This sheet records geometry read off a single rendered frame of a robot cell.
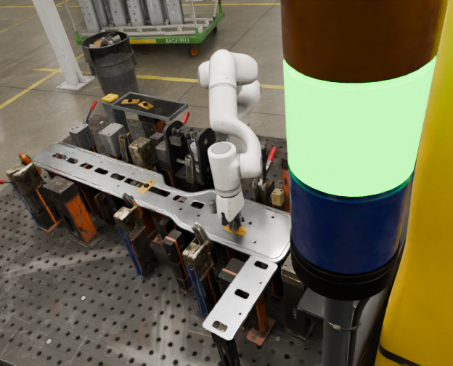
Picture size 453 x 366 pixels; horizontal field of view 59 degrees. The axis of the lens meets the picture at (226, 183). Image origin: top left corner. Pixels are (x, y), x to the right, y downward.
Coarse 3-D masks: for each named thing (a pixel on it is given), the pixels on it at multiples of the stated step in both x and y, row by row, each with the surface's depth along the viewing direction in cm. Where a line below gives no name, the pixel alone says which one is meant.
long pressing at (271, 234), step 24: (48, 168) 187; (72, 168) 184; (96, 168) 181; (120, 168) 179; (144, 168) 175; (120, 192) 165; (192, 192) 158; (168, 216) 151; (192, 216) 148; (216, 216) 147; (240, 216) 145; (264, 216) 143; (288, 216) 142; (216, 240) 138; (240, 240) 136; (264, 240) 135; (288, 240) 133
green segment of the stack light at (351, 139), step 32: (288, 96) 19; (320, 96) 17; (352, 96) 17; (384, 96) 16; (416, 96) 17; (288, 128) 21; (320, 128) 18; (352, 128) 18; (384, 128) 17; (416, 128) 18; (288, 160) 23; (320, 160) 19; (352, 160) 19; (384, 160) 19; (352, 192) 20
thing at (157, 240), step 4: (152, 188) 167; (156, 188) 168; (156, 192) 169; (160, 192) 172; (152, 212) 173; (152, 216) 176; (156, 216) 174; (160, 216) 177; (156, 220) 176; (156, 224) 178; (156, 228) 180; (160, 236) 183; (152, 240) 183; (156, 240) 183; (160, 240) 182; (160, 244) 181
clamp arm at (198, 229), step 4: (196, 224) 128; (200, 224) 128; (192, 228) 129; (196, 228) 128; (200, 228) 128; (204, 228) 131; (196, 232) 130; (200, 232) 128; (204, 232) 130; (196, 236) 133; (200, 236) 130; (204, 236) 131; (200, 240) 134; (204, 240) 132; (208, 240) 134; (200, 244) 135; (212, 244) 137
